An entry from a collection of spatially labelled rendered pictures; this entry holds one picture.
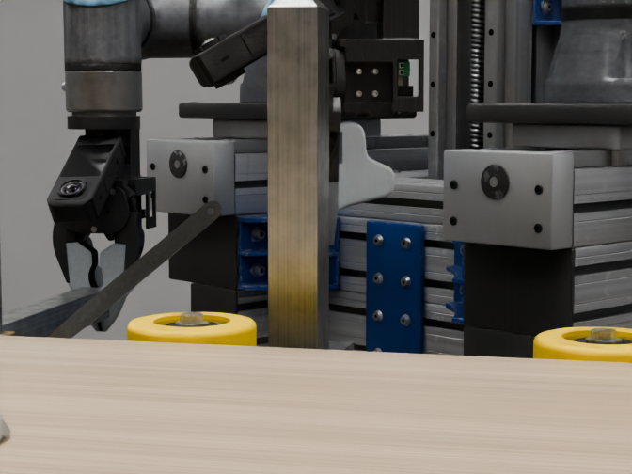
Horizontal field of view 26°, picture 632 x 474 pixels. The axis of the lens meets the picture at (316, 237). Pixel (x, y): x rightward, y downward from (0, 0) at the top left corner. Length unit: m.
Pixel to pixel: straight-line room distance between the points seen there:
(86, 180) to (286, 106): 0.41
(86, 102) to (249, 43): 0.38
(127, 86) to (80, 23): 0.07
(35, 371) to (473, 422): 0.25
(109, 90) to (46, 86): 2.61
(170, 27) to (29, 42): 2.55
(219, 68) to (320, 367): 0.32
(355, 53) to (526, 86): 0.68
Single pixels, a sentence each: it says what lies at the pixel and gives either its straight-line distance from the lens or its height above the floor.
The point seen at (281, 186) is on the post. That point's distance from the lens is 0.93.
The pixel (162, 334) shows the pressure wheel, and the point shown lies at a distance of 0.82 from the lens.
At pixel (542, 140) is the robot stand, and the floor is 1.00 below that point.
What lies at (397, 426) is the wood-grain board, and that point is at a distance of 0.61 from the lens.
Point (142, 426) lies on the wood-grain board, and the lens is 0.61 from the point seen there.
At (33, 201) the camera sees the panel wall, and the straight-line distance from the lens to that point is 3.97.
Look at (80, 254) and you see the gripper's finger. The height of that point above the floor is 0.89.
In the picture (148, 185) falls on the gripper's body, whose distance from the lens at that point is 1.39.
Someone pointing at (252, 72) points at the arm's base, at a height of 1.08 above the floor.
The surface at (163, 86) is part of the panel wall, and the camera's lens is 3.79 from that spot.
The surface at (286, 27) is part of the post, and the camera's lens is 0.92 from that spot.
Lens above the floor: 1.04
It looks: 6 degrees down
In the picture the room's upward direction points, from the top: straight up
